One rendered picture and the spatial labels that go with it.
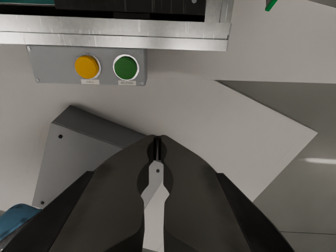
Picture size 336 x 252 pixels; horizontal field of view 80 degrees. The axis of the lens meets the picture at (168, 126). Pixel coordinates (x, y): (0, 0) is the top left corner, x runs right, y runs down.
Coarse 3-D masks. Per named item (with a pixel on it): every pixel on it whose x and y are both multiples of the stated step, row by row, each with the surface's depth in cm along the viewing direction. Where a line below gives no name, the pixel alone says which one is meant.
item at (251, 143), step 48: (0, 96) 50; (48, 96) 50; (96, 96) 51; (144, 96) 51; (192, 96) 51; (240, 96) 51; (0, 144) 57; (192, 144) 58; (240, 144) 58; (288, 144) 59; (0, 192) 65; (144, 240) 78
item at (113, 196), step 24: (144, 144) 11; (96, 168) 9; (120, 168) 10; (144, 168) 10; (96, 192) 8; (120, 192) 8; (72, 216) 7; (96, 216) 7; (120, 216) 7; (72, 240) 6; (96, 240) 6; (120, 240) 6
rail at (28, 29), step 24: (0, 24) 34; (24, 24) 34; (48, 24) 34; (72, 24) 34; (96, 24) 34; (120, 24) 34; (144, 24) 34; (168, 24) 34; (192, 24) 34; (216, 24) 34; (168, 48) 36; (192, 48) 36; (216, 48) 36
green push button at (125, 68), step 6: (120, 60) 36; (126, 60) 36; (132, 60) 36; (114, 66) 36; (120, 66) 36; (126, 66) 36; (132, 66) 36; (120, 72) 37; (126, 72) 37; (132, 72) 37; (126, 78) 37
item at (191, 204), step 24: (168, 144) 12; (168, 168) 10; (192, 168) 10; (192, 192) 8; (216, 192) 8; (168, 216) 7; (192, 216) 7; (216, 216) 7; (168, 240) 7; (192, 240) 7; (216, 240) 7; (240, 240) 7
